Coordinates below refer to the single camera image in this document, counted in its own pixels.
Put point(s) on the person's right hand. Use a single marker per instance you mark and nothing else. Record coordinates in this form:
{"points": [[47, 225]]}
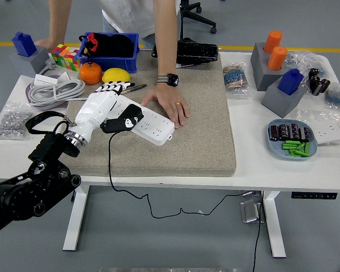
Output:
{"points": [[45, 44]]}

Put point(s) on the person's left hand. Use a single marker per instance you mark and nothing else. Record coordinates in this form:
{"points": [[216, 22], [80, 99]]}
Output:
{"points": [[168, 99]]}

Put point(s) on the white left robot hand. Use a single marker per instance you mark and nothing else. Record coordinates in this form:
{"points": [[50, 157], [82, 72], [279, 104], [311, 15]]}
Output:
{"points": [[96, 110]]}

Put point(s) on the white power strip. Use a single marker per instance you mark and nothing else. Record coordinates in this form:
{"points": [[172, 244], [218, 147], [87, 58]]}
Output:
{"points": [[156, 127]]}

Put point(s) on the person's right forearm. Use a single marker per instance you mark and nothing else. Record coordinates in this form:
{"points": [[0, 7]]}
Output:
{"points": [[59, 20]]}

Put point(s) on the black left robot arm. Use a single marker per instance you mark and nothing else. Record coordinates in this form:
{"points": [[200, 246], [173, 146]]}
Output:
{"points": [[22, 195]]}

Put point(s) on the black smartwatch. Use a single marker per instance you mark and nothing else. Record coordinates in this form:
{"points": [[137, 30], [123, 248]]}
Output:
{"points": [[171, 79]]}

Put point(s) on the blue bottle-shaped block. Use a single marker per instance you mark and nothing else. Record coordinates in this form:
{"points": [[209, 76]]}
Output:
{"points": [[24, 44], [290, 81]]}

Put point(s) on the colourful cube puzzle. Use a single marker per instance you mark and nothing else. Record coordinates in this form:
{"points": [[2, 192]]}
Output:
{"points": [[63, 56]]}

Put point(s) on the black pen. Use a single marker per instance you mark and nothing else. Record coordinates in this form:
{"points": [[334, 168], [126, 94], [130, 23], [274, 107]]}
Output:
{"points": [[137, 87]]}

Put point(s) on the small white box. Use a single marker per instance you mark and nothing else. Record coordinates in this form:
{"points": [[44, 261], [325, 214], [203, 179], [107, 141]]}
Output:
{"points": [[45, 80]]}

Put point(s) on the orange fruit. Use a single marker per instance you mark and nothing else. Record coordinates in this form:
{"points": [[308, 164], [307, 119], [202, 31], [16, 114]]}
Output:
{"points": [[91, 74]]}

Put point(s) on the white card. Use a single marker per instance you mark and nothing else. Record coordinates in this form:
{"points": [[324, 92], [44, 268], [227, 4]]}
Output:
{"points": [[63, 77]]}

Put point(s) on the white paper label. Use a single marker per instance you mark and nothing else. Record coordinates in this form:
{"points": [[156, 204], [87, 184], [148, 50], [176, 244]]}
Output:
{"points": [[187, 65]]}

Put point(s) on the yellow lemon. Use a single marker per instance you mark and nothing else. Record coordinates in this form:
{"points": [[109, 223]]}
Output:
{"points": [[116, 75]]}

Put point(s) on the purple pad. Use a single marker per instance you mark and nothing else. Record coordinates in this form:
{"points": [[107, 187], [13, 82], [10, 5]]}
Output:
{"points": [[46, 106]]}

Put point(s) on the blue plastic bin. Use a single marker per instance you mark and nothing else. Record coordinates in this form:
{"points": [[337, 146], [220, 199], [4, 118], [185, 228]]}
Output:
{"points": [[113, 63]]}

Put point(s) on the grey-brown mat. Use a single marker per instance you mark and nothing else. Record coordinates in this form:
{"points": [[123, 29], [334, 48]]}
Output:
{"points": [[173, 153]]}

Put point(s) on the black plastic tray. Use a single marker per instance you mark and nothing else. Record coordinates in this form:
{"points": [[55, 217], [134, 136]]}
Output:
{"points": [[198, 51]]}

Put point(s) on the bag of silver screws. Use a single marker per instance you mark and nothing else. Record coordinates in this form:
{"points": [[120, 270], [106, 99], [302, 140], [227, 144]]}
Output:
{"points": [[8, 124]]}

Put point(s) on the black office chair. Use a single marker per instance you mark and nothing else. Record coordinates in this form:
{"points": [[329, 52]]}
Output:
{"points": [[195, 14]]}

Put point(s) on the grey two-hole block holder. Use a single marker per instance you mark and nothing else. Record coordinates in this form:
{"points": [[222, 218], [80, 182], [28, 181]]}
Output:
{"points": [[259, 68]]}

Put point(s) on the dark capacitor with print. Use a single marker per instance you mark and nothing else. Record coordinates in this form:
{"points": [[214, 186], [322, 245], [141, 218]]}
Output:
{"points": [[294, 131], [284, 132], [274, 133], [304, 134]]}

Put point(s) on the white table leg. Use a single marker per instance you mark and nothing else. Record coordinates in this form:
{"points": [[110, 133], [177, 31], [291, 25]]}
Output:
{"points": [[273, 224], [76, 221]]}

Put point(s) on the orange cylinder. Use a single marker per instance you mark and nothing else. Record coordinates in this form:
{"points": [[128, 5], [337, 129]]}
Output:
{"points": [[277, 58], [273, 41]]}

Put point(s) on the blue-grey plate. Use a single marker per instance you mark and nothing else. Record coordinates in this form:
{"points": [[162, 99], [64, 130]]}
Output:
{"points": [[276, 148]]}

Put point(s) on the green cylinder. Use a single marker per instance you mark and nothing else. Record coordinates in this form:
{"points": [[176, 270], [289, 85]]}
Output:
{"points": [[300, 153], [291, 155], [291, 142], [307, 148], [301, 147], [289, 146]]}

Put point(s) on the silver metal pedal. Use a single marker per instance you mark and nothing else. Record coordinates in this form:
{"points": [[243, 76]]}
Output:
{"points": [[250, 211]]}

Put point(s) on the clear plastic bag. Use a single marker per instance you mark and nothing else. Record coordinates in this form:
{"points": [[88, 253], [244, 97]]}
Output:
{"points": [[303, 61]]}

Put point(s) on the clear socket bag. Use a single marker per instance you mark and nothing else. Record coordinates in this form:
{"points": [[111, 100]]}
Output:
{"points": [[314, 116]]}

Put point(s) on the bag of blue resistors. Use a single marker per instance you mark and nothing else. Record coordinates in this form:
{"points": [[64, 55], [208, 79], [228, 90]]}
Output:
{"points": [[338, 96]]}

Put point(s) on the black table control panel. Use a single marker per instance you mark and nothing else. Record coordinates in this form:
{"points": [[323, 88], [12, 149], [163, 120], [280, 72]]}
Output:
{"points": [[314, 195]]}

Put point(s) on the white wall socket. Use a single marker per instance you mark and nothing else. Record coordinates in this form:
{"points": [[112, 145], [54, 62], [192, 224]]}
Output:
{"points": [[330, 133]]}

